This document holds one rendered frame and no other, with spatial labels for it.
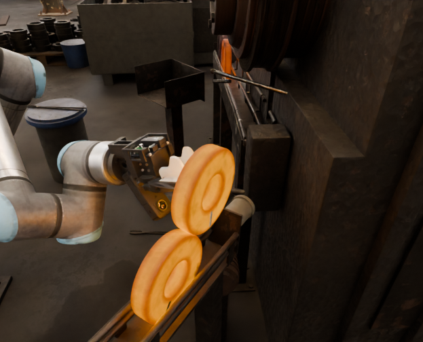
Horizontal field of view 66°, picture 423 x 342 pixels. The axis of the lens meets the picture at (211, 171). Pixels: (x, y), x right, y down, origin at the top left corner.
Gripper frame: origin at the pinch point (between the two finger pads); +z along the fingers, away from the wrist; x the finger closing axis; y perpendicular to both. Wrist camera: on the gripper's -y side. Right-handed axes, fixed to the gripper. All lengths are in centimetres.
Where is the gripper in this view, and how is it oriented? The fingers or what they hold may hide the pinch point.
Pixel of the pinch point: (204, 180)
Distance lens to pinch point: 55.4
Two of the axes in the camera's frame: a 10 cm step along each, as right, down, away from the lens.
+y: -2.3, -8.7, -4.3
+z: 8.2, 0.6, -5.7
